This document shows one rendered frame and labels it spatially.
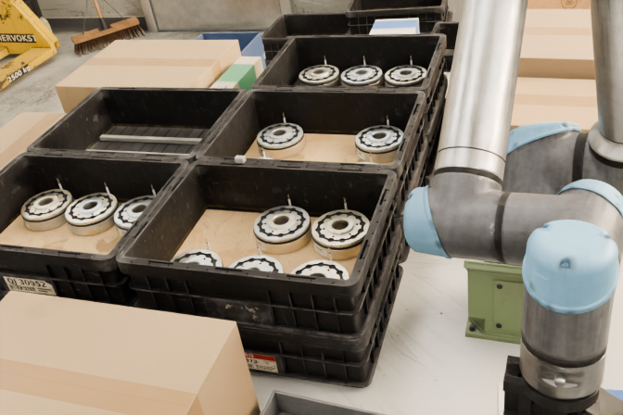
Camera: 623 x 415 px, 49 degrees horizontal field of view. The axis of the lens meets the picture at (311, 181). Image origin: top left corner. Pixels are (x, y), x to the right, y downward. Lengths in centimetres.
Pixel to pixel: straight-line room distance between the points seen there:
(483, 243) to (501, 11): 27
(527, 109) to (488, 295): 51
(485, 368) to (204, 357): 46
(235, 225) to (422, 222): 62
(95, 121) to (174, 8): 312
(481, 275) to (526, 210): 41
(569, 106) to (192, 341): 92
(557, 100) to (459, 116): 79
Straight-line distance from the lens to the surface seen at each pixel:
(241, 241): 126
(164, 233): 124
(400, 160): 122
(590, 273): 60
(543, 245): 61
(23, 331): 113
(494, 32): 81
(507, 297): 114
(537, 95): 157
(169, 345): 100
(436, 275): 132
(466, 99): 78
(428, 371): 116
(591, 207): 71
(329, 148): 148
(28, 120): 188
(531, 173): 113
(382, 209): 110
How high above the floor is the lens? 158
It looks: 33 degrees down
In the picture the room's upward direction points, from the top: 9 degrees counter-clockwise
